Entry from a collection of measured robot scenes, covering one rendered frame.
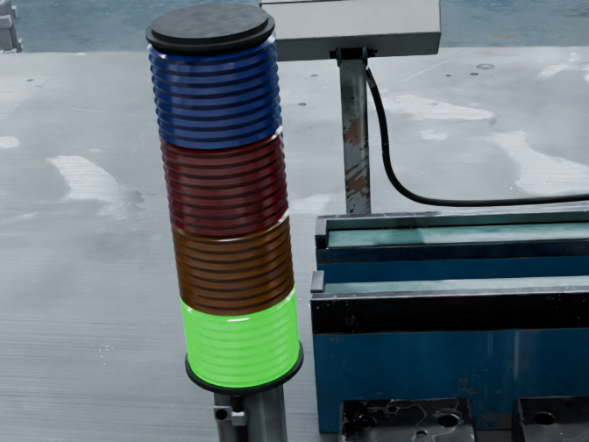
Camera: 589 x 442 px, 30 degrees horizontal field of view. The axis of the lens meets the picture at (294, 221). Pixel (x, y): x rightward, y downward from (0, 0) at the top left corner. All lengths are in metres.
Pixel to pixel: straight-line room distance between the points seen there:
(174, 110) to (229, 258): 0.08
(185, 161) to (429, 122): 0.99
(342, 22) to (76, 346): 0.39
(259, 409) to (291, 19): 0.53
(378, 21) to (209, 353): 0.55
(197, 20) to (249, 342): 0.16
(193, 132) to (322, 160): 0.89
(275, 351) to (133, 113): 1.06
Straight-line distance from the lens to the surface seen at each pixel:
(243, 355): 0.56
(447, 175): 1.33
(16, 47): 3.31
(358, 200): 1.13
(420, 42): 1.07
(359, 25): 1.05
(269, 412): 0.60
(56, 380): 1.02
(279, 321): 0.56
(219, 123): 0.50
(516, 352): 0.87
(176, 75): 0.50
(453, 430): 0.82
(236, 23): 0.51
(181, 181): 0.52
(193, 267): 0.54
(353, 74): 1.08
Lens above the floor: 1.36
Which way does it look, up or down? 27 degrees down
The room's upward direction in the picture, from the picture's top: 4 degrees counter-clockwise
